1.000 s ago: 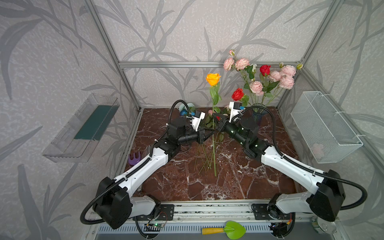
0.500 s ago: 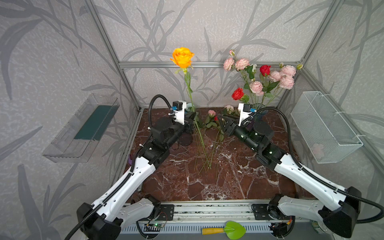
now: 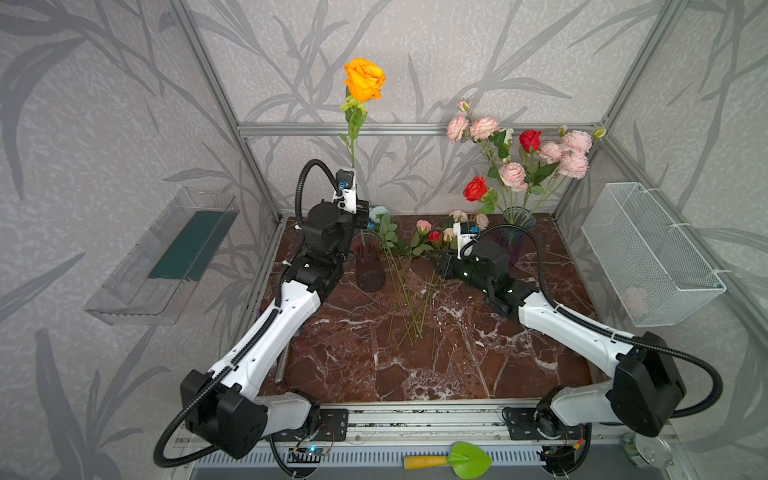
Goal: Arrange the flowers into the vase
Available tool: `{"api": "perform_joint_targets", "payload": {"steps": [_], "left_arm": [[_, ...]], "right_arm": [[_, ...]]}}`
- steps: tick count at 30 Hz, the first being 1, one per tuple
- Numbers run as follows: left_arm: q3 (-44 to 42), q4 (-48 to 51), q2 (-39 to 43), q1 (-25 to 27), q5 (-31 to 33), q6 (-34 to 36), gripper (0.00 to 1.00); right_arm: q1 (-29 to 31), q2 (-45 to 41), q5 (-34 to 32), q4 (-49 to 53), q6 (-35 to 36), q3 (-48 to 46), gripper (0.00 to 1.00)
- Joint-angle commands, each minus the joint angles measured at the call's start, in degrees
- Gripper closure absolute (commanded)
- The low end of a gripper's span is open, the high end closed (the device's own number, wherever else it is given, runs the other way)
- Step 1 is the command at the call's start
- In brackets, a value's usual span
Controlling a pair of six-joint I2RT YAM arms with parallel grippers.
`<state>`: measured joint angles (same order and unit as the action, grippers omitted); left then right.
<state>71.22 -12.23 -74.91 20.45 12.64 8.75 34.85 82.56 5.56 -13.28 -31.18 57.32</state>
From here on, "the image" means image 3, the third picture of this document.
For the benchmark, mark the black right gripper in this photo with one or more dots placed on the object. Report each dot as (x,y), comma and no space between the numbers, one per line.
(450,261)

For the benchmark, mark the white rosebud stem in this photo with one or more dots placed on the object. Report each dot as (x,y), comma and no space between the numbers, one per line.
(509,138)

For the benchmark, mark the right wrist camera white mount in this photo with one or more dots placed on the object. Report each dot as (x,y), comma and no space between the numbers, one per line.
(465,234)

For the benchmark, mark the white wire mesh basket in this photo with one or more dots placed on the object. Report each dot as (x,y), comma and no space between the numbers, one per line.
(660,277)

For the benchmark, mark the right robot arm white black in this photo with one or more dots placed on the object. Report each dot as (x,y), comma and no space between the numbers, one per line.
(644,386)

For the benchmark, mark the aluminium front rail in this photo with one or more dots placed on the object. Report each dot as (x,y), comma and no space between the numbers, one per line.
(383,434)

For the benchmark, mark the pink rose stem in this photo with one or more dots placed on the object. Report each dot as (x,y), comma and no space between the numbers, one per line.
(513,176)
(483,131)
(567,157)

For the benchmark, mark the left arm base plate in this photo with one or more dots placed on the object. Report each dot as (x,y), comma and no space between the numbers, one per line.
(325,425)

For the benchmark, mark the orange rose stem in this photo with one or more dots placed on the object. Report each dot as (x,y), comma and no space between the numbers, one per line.
(364,83)

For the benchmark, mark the white blue flower stem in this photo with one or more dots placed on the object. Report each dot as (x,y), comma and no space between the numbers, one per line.
(386,230)

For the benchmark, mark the dark glass cup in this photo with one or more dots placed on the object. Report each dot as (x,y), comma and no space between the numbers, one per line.
(369,271)

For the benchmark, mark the clear plastic wall tray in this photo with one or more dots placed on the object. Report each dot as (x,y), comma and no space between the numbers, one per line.
(153,283)

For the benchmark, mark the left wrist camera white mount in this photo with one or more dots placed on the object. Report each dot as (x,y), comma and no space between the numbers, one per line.
(346,187)

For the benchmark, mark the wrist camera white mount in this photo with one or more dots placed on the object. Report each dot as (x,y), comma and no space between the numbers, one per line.
(346,187)
(465,234)

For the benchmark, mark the green toy shovel yellow handle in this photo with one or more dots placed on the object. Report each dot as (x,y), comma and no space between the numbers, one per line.
(466,460)

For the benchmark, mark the dark red rose stem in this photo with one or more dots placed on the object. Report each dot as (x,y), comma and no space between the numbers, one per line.
(530,141)

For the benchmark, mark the purple ribbed glass vase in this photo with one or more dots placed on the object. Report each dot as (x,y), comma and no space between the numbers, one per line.
(512,239)

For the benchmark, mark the metal tin can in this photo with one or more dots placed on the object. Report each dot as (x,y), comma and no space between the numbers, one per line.
(647,452)

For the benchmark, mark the small green circuit board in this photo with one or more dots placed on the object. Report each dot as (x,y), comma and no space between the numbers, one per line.
(312,454)

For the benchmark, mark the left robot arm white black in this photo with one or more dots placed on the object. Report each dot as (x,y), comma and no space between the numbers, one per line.
(224,405)

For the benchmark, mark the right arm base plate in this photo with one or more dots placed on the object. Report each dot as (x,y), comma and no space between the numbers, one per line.
(528,423)

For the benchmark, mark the small pink bud spray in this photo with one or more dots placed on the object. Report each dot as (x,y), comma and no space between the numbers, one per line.
(477,223)

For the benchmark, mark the green stem small red rose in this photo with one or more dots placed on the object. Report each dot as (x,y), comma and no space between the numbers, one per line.
(425,244)

